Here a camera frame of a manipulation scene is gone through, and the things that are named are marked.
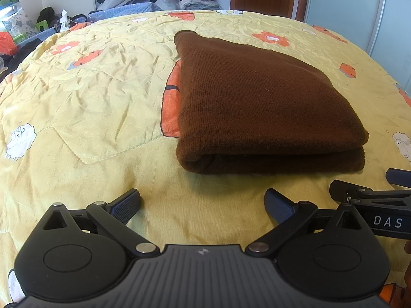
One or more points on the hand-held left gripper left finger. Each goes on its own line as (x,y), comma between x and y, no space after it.
(128,202)

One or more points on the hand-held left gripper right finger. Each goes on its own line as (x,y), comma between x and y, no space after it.
(278,206)

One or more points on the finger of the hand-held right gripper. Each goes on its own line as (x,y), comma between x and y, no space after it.
(398,176)
(340,187)

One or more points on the brown knit sweater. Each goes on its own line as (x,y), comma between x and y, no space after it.
(257,102)

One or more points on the yellow printed blanket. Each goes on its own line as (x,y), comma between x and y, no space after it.
(80,102)

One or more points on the white sliding wardrobe door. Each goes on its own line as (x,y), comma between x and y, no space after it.
(346,6)

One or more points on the dark cloth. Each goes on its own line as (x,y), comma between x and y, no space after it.
(22,51)

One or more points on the white tissue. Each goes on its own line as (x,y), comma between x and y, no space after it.
(64,19)

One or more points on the blue quilt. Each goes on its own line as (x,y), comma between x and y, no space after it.
(128,8)

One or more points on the green plastic stool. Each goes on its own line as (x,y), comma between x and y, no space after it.
(41,25)

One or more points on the orange cloth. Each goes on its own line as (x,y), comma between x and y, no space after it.
(6,43)

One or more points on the black bag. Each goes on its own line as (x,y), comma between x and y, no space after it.
(48,14)

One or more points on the floral pillow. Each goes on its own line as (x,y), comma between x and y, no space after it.
(21,22)

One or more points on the bright window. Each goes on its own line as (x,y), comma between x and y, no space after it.
(8,12)

